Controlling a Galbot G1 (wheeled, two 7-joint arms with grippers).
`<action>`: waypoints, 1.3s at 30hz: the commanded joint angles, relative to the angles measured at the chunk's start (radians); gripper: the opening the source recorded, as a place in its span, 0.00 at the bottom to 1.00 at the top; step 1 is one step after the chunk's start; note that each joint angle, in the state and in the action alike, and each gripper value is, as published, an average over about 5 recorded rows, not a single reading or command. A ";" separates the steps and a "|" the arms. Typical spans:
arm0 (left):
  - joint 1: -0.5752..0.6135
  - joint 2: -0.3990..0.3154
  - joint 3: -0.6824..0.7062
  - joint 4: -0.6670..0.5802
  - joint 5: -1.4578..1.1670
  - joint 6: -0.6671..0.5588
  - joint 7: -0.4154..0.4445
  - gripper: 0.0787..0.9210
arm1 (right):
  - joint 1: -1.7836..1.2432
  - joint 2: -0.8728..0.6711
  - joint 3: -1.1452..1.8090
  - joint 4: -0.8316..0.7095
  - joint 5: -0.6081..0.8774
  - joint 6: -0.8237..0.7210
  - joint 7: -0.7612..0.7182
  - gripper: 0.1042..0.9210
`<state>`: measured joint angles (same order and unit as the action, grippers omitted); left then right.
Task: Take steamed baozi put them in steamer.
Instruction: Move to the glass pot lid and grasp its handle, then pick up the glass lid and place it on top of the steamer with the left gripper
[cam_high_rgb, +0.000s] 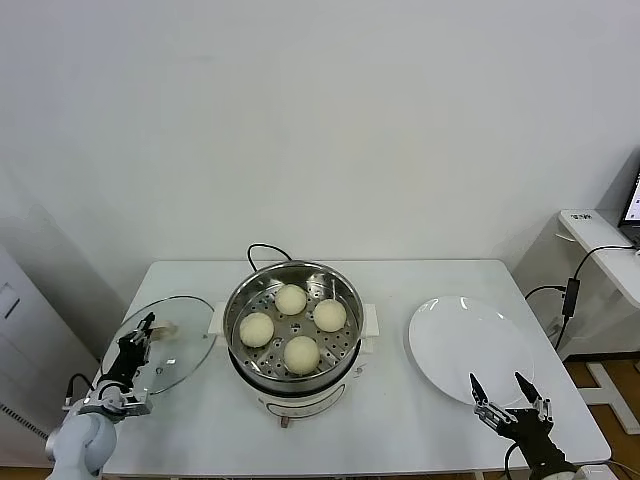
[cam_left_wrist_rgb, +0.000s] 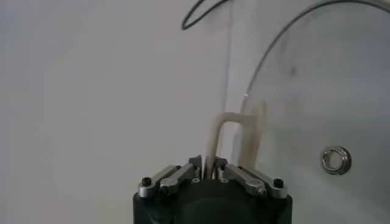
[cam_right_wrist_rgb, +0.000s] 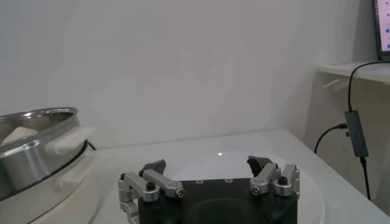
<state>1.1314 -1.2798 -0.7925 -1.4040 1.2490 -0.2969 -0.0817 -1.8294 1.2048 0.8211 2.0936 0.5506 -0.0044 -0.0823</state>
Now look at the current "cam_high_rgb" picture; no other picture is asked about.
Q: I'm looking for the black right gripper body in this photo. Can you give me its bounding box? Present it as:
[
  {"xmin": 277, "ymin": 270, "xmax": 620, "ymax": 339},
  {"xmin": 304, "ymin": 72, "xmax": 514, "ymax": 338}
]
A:
[{"xmin": 502, "ymin": 407, "xmax": 569, "ymax": 469}]

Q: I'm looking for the round glass pot lid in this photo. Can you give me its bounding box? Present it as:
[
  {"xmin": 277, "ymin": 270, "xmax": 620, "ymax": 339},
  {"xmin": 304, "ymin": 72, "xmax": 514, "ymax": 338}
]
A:
[{"xmin": 99, "ymin": 295, "xmax": 219, "ymax": 397}]

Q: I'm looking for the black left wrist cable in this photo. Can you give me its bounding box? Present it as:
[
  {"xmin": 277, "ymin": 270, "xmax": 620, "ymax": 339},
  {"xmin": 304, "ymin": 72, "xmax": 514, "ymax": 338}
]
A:
[{"xmin": 63, "ymin": 373, "xmax": 99, "ymax": 406}]

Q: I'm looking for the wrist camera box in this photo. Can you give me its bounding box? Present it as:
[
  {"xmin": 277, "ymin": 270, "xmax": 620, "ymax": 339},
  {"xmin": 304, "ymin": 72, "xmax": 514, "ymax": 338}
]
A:
[
  {"xmin": 117, "ymin": 394, "xmax": 152, "ymax": 419},
  {"xmin": 534, "ymin": 462, "xmax": 609, "ymax": 480}
]

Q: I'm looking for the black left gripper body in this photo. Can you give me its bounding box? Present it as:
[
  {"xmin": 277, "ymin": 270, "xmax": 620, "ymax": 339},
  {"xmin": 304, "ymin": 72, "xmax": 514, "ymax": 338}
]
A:
[{"xmin": 102, "ymin": 335, "xmax": 146, "ymax": 396}]

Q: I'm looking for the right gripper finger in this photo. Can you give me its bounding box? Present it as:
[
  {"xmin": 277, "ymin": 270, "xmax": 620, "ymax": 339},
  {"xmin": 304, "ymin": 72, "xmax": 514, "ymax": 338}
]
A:
[
  {"xmin": 468, "ymin": 372, "xmax": 509, "ymax": 426},
  {"xmin": 514, "ymin": 370, "xmax": 554, "ymax": 426}
]

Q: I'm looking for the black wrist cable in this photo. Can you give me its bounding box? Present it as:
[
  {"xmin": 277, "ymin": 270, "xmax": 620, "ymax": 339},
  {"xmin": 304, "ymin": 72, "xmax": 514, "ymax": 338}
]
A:
[
  {"xmin": 502, "ymin": 442, "xmax": 524, "ymax": 476},
  {"xmin": 63, "ymin": 373, "xmax": 99, "ymax": 406}
]

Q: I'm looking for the black adapter cable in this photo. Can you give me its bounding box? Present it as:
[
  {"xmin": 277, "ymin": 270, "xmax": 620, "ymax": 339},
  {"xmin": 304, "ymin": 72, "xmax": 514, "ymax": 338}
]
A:
[{"xmin": 523, "ymin": 243, "xmax": 640, "ymax": 354}]

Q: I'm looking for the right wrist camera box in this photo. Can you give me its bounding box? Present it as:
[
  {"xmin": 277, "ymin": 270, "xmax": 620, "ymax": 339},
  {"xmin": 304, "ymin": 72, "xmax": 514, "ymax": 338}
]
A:
[{"xmin": 534, "ymin": 462, "xmax": 609, "ymax": 480}]

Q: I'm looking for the white steamed baozi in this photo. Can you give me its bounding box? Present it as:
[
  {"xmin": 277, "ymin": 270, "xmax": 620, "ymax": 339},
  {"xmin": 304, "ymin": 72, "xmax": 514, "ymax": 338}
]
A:
[
  {"xmin": 312, "ymin": 299, "xmax": 348, "ymax": 333},
  {"xmin": 239, "ymin": 313, "xmax": 276, "ymax": 348},
  {"xmin": 283, "ymin": 335, "xmax": 321, "ymax": 376},
  {"xmin": 275, "ymin": 283, "xmax": 309, "ymax": 316}
]

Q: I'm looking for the white electric cooker base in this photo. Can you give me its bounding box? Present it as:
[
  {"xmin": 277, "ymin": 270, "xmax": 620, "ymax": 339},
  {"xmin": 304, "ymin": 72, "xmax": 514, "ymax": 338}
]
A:
[{"xmin": 207, "ymin": 302, "xmax": 381, "ymax": 430}]

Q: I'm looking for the black laptop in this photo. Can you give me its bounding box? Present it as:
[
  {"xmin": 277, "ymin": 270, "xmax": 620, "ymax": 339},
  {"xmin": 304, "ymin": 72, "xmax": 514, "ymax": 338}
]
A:
[{"xmin": 617, "ymin": 149, "xmax": 640, "ymax": 246}]

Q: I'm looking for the large white plate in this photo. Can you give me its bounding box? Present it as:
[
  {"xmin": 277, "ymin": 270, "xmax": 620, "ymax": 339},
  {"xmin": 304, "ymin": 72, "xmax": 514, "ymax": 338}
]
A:
[{"xmin": 408, "ymin": 295, "xmax": 536, "ymax": 407}]

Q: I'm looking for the black cooker power cable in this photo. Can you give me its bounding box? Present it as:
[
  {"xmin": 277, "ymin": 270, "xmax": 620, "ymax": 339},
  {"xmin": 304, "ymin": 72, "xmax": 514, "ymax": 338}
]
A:
[{"xmin": 247, "ymin": 243, "xmax": 294, "ymax": 274}]

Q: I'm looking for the perforated steel steamer basket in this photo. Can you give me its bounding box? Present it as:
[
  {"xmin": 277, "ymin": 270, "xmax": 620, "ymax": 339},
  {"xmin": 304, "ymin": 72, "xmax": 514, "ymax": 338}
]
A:
[{"xmin": 222, "ymin": 260, "xmax": 365, "ymax": 384}]

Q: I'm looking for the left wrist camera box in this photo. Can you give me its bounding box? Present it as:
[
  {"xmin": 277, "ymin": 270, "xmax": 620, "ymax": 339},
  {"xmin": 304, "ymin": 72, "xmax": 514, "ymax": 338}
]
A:
[{"xmin": 117, "ymin": 394, "xmax": 152, "ymax": 419}]

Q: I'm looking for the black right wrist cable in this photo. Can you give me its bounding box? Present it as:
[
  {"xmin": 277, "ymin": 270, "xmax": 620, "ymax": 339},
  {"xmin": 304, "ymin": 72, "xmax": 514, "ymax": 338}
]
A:
[{"xmin": 502, "ymin": 442, "xmax": 524, "ymax": 476}]

